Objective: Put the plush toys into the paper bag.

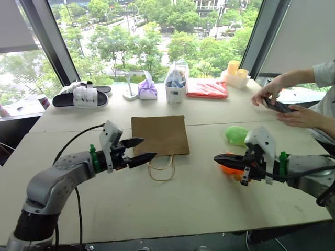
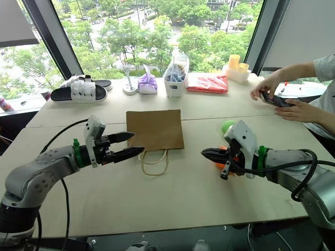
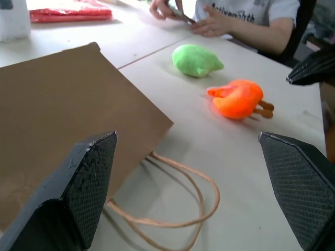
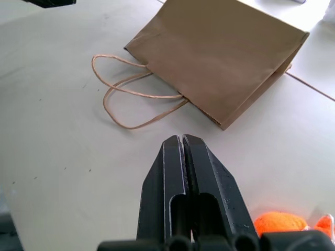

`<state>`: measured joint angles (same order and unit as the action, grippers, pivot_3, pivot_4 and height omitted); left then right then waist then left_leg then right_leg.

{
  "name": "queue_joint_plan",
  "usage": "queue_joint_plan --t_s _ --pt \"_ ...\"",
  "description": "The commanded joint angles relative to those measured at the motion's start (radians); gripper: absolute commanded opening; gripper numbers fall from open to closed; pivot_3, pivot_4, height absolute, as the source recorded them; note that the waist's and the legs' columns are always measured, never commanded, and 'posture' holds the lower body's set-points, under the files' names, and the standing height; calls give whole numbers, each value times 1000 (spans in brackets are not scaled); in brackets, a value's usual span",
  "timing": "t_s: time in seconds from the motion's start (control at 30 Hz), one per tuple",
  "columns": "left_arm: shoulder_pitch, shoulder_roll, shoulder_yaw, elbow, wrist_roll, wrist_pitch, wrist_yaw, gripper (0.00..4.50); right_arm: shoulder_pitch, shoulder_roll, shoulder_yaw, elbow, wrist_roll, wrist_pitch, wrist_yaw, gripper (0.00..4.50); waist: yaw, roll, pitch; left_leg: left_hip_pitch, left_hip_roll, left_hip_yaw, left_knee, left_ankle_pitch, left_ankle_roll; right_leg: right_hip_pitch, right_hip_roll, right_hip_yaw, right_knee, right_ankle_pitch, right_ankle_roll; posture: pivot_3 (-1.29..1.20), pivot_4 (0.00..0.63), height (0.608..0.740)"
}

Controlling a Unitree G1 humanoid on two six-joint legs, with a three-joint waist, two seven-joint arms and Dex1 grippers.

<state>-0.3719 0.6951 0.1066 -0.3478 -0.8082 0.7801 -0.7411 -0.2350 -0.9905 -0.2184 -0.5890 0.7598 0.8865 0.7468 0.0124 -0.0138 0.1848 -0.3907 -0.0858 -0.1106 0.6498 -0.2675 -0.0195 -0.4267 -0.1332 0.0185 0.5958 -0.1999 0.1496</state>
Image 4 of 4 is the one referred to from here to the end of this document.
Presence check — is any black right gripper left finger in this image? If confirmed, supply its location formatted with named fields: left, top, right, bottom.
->
left=136, top=134, right=194, bottom=243

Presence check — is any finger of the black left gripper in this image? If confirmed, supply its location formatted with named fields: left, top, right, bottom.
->
left=24, top=0, right=77, bottom=9

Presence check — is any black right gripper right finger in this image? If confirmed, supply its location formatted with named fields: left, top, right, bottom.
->
left=182, top=134, right=260, bottom=243

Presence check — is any brown paper bag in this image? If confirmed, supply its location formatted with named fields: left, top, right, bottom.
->
left=91, top=0, right=310, bottom=131

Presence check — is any orange plush toy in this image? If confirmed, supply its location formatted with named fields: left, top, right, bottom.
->
left=253, top=212, right=335, bottom=237

